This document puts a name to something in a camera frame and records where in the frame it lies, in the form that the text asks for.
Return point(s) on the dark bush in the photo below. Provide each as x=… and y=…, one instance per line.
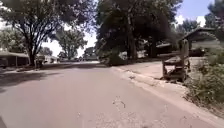
x=115, y=59

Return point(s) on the large dark tree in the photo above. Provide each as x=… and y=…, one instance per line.
x=130, y=33

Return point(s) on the pale concrete driveway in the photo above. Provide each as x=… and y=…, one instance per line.
x=150, y=69

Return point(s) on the small light green tree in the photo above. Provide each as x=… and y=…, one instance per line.
x=70, y=43

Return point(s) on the pale concrete gutter strip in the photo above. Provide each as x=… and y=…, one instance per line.
x=160, y=90

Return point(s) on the grey asphalt road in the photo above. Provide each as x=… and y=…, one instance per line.
x=66, y=100

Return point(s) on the pale building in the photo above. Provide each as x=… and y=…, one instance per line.
x=50, y=59

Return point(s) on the broad leafy tree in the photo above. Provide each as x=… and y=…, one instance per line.
x=31, y=53

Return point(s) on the shaded grass verge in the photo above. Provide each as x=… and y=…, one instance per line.
x=20, y=69

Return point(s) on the gabled roof house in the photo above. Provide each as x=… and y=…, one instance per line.
x=203, y=38

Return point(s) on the low house with carport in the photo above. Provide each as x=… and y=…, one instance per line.
x=13, y=59

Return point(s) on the green roadside bushes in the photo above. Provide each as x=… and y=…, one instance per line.
x=210, y=83

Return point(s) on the tall tree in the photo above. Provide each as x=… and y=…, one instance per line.
x=216, y=13

